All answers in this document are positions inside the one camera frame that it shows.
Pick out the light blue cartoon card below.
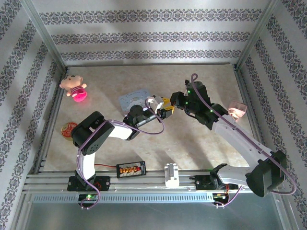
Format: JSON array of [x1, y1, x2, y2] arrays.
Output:
[[119, 88, 151, 113]]

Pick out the pink translucent cup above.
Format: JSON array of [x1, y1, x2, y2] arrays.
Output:
[[227, 101, 248, 123]]

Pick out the black power hub box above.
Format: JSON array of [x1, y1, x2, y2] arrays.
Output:
[[116, 161, 147, 179]]

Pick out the red gold tape roll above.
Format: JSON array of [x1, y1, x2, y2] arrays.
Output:
[[59, 121, 79, 141]]

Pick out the pink plush doll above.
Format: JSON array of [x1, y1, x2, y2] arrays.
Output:
[[59, 73, 88, 104]]

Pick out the grey metal panel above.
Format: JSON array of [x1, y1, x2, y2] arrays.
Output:
[[14, 202, 288, 230]]

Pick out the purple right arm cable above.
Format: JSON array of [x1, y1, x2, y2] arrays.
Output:
[[190, 73, 297, 209]]

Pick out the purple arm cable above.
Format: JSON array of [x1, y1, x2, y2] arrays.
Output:
[[190, 73, 297, 209], [76, 98, 166, 210]]

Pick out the aluminium back rail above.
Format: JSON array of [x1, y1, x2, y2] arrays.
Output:
[[64, 62, 238, 67]]

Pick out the aluminium side rail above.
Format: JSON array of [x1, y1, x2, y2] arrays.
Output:
[[33, 67, 70, 174], [234, 64, 272, 154]]

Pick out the white plastic bracket block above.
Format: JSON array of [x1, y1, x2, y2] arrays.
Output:
[[164, 162, 180, 188]]

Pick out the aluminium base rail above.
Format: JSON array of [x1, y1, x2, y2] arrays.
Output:
[[23, 170, 283, 192]]

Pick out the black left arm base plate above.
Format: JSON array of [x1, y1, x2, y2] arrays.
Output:
[[67, 175, 111, 192]]

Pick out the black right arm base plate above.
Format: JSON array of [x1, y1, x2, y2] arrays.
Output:
[[195, 174, 243, 191]]

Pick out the aluminium frame post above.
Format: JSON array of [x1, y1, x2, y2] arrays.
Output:
[[20, 0, 69, 72], [236, 0, 281, 70]]

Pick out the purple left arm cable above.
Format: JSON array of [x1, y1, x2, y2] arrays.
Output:
[[76, 98, 166, 210]]

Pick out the slotted grey cable duct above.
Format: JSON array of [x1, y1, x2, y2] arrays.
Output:
[[32, 193, 215, 204]]

